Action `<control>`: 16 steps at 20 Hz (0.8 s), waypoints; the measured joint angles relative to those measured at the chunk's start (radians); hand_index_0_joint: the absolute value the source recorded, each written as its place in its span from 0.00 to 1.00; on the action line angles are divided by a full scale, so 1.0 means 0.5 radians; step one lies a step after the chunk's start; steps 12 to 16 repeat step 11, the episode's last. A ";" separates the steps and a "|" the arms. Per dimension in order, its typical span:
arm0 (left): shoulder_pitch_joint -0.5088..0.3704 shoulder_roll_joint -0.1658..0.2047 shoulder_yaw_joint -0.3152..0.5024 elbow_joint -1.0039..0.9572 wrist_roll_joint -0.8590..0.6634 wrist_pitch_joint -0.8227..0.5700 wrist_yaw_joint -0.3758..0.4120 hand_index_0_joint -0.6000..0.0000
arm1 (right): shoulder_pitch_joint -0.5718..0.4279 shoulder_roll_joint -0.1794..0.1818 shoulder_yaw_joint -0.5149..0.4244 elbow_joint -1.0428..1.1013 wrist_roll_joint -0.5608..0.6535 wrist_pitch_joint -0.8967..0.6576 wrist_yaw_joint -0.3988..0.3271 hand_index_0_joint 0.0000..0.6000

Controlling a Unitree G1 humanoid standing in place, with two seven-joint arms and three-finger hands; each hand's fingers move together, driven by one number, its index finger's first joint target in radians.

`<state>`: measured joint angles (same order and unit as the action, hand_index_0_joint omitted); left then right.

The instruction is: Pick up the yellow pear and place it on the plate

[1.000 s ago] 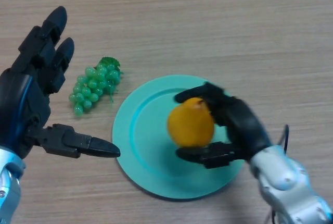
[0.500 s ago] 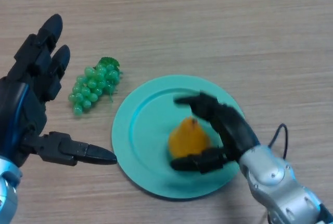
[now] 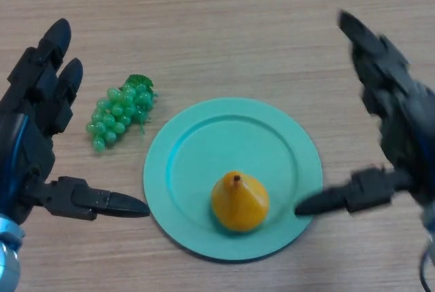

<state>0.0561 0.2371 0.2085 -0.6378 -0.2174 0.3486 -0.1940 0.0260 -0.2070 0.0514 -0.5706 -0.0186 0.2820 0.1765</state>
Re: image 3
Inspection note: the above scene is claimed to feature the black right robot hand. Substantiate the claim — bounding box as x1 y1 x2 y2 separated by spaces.
294 9 435 238

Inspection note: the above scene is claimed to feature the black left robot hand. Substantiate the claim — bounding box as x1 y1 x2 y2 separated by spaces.
0 18 151 227

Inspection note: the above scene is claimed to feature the yellow pear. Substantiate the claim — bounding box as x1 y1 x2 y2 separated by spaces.
211 170 271 234

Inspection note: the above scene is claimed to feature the green round plate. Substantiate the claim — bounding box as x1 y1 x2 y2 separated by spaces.
143 97 324 261

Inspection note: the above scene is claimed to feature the green grape bunch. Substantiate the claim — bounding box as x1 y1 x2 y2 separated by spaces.
85 73 158 153

